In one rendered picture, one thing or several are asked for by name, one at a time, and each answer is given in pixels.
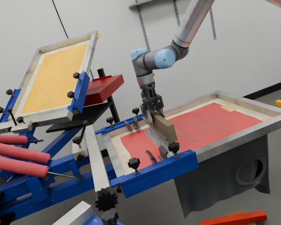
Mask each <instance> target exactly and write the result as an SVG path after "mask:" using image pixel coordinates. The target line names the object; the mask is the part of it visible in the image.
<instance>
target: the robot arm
mask: <svg viewBox="0 0 281 225"><path fill-rule="evenodd" d="M214 1H215V0H192V1H191V3H190V5H189V7H188V9H187V11H186V13H185V15H184V18H183V20H182V21H181V23H180V26H179V28H178V30H177V32H176V34H175V36H174V38H173V40H172V42H171V44H170V45H169V46H166V47H164V48H161V49H159V50H156V51H151V52H148V51H147V49H146V48H140V49H137V50H134V51H132V52H131V53H130V55H131V59H132V63H133V67H134V70H135V74H136V78H137V81H138V85H139V86H140V89H142V92H141V97H142V99H143V100H142V101H143V104H142V112H143V114H144V116H145V117H146V119H147V121H148V122H149V124H150V125H151V126H152V127H154V125H153V120H152V117H151V115H152V111H156V112H157V113H158V114H160V115H161V116H162V117H164V118H165V115H164V114H163V107H164V104H163V100H162V96H160V95H158V94H156V92H155V79H154V74H153V71H152V70H157V69H166V68H170V67H172V66H173V64H174V62H176V61H178V60H180V59H183V58H184V57H185V56H187V55H188V53H189V46H190V44H191V42H192V40H193V39H194V37H195V35H196V33H197V31H198V29H199V28H200V26H201V24H202V22H203V21H204V19H205V17H206V15H207V14H208V12H209V10H210V8H211V6H212V5H213V3H214ZM265 1H267V2H269V3H271V4H273V5H275V6H277V7H280V8H281V0H265Z"/></svg>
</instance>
